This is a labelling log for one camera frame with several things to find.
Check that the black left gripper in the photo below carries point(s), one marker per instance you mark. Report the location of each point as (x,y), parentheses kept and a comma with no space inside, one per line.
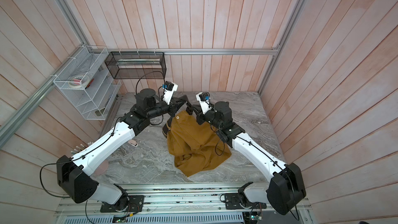
(175,101)

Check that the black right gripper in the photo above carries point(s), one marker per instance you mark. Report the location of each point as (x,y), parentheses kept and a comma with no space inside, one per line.
(201,116)

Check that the black leather belt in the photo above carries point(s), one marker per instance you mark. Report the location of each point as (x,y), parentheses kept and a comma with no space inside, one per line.
(191,108)

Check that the mustard yellow trousers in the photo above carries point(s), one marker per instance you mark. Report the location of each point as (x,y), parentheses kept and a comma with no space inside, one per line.
(195,147)

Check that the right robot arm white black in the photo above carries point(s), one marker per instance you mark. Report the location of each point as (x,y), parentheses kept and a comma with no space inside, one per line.
(285,186)

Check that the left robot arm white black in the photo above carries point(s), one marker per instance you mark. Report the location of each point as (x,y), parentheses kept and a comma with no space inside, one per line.
(74,173)

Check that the aluminium base platform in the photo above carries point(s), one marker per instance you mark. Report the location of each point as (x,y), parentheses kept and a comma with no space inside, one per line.
(170,203)

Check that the tape roll on shelf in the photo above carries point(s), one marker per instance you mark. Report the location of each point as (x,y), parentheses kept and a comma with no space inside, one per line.
(79,81)

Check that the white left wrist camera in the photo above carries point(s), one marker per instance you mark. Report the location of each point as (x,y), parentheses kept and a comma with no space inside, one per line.
(169,89)

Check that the black wire mesh basket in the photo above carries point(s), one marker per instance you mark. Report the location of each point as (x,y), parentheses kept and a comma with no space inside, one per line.
(136,65)

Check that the aluminium frame rails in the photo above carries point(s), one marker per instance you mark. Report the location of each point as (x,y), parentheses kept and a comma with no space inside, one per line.
(22,114)

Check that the white wire mesh shelf rack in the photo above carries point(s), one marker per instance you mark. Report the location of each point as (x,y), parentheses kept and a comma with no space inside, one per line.
(95,101)

